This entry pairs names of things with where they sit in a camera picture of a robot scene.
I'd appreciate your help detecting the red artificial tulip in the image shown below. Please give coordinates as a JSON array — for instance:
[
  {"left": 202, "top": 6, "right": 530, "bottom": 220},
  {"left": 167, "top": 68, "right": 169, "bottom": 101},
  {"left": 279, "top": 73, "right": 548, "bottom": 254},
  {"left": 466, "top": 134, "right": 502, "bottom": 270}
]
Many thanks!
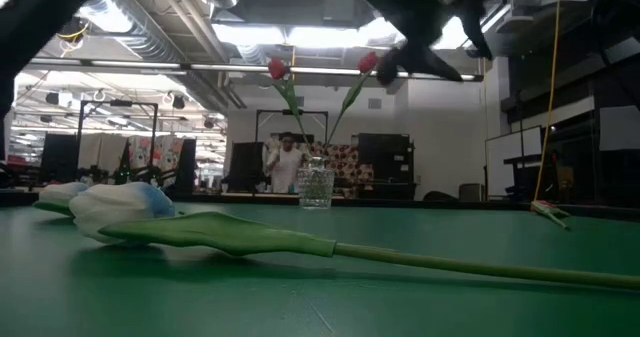
[
  {"left": 322, "top": 50, "right": 380, "bottom": 161},
  {"left": 267, "top": 56, "right": 312, "bottom": 161},
  {"left": 529, "top": 199, "right": 572, "bottom": 231}
]

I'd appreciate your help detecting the red floral patterned panel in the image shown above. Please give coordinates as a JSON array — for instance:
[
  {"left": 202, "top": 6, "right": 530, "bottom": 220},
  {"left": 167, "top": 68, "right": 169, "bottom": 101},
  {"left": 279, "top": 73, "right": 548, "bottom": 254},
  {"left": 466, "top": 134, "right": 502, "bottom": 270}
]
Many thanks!
[{"left": 308, "top": 143, "right": 375, "bottom": 184}]

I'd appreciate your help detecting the green table mat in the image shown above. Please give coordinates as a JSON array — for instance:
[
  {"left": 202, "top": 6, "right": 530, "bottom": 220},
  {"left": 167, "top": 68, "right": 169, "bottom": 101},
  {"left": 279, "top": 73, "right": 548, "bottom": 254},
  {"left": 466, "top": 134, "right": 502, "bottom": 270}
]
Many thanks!
[{"left": 0, "top": 200, "right": 640, "bottom": 337}]

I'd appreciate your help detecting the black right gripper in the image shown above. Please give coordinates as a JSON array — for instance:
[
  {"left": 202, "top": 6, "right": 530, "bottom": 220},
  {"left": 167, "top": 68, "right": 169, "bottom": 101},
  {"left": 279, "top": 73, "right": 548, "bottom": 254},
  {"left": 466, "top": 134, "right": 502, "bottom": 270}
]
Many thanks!
[{"left": 344, "top": 0, "right": 506, "bottom": 87}]

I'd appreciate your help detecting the yellow hanging cable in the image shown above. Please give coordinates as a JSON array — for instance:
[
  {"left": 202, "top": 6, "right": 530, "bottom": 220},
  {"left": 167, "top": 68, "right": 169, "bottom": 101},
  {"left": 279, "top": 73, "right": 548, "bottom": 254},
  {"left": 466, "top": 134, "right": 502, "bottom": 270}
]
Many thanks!
[{"left": 532, "top": 0, "right": 564, "bottom": 202}]

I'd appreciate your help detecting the grey rectangular ceiling duct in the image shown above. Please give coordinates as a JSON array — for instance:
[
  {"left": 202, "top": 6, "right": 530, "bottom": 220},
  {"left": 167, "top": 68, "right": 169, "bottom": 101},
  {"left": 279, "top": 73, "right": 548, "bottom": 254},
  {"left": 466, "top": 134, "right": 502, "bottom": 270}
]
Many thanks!
[{"left": 214, "top": 0, "right": 361, "bottom": 29}]

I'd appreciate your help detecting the white blue-tipped artificial tulip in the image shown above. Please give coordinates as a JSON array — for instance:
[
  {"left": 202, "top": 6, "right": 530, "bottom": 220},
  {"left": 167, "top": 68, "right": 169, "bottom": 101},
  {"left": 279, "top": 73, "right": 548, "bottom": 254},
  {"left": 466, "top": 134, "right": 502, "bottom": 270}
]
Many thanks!
[
  {"left": 68, "top": 181, "right": 640, "bottom": 291},
  {"left": 32, "top": 181, "right": 91, "bottom": 218}
]

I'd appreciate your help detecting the black cabinet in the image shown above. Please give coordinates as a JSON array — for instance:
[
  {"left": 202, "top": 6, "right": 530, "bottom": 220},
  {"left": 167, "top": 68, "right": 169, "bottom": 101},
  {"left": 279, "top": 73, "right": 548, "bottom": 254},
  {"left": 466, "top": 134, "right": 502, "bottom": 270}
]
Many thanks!
[{"left": 357, "top": 132, "right": 416, "bottom": 198}]

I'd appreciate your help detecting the black ceiling device yellow cable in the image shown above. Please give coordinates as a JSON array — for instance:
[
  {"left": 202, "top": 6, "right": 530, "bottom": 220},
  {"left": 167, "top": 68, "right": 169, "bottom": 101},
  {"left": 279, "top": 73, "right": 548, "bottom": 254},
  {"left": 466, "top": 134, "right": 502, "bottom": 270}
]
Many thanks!
[{"left": 57, "top": 19, "right": 91, "bottom": 43}]

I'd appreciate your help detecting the whiteboard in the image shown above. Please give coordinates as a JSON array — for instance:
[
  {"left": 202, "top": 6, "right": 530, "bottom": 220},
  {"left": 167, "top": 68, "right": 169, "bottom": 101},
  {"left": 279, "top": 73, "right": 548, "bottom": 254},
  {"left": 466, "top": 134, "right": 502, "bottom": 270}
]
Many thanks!
[{"left": 484, "top": 125, "right": 546, "bottom": 198}]

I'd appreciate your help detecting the colourful patterned panel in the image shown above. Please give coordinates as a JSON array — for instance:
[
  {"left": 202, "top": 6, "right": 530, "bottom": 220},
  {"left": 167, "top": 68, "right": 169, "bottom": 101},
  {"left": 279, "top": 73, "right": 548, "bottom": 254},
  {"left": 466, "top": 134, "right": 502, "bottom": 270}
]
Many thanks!
[{"left": 127, "top": 135, "right": 186, "bottom": 178}]

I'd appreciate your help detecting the person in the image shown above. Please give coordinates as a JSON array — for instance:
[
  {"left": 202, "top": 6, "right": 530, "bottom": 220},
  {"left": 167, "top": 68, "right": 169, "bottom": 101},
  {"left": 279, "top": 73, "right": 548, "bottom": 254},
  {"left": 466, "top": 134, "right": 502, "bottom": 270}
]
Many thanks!
[{"left": 264, "top": 131, "right": 306, "bottom": 194}]

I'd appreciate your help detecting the black metal frame stand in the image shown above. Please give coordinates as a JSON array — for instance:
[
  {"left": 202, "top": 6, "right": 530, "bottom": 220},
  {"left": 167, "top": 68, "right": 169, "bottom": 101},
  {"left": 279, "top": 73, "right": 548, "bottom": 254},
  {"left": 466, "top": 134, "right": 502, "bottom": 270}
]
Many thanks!
[
  {"left": 254, "top": 108, "right": 330, "bottom": 146},
  {"left": 77, "top": 98, "right": 160, "bottom": 183}
]

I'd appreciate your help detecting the clear glass vase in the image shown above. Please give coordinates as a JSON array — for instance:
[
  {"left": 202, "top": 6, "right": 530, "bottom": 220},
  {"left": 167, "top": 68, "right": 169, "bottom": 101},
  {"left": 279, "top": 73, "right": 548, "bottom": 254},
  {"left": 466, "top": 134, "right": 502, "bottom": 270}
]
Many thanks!
[{"left": 297, "top": 156, "right": 336, "bottom": 210}]

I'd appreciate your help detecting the grey bin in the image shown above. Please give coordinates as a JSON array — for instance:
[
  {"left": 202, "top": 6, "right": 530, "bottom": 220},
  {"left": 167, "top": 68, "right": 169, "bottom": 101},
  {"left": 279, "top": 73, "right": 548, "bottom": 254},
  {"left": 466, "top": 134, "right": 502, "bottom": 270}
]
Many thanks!
[{"left": 458, "top": 182, "right": 485, "bottom": 202}]

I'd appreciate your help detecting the silver ribbed ventilation duct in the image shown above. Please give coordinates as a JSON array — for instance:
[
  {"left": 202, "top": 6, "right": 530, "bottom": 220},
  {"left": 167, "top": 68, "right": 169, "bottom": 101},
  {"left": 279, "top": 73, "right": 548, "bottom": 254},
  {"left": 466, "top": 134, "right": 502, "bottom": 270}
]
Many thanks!
[{"left": 74, "top": 0, "right": 231, "bottom": 113}]

